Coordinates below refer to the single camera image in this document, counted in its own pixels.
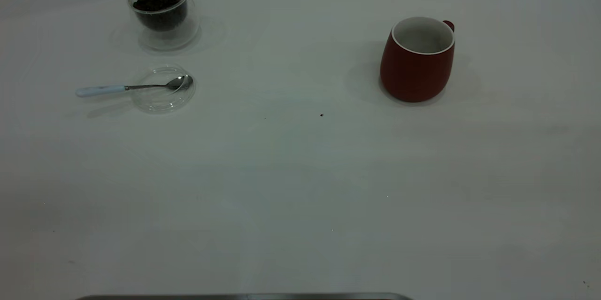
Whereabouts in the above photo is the red ceramic mug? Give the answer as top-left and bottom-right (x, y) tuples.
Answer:
(379, 16), (455, 103)

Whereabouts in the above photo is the glass bowl of coffee beans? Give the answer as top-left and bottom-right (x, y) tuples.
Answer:
(128, 0), (200, 52)

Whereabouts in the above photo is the metal spoon light blue handle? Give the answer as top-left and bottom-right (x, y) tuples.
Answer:
(76, 75), (193, 99)

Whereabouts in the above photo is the clear glass lid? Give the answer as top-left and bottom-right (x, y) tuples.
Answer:
(133, 66), (196, 114)

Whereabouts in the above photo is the dark coffee beans pile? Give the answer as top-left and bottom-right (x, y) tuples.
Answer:
(133, 0), (187, 32)

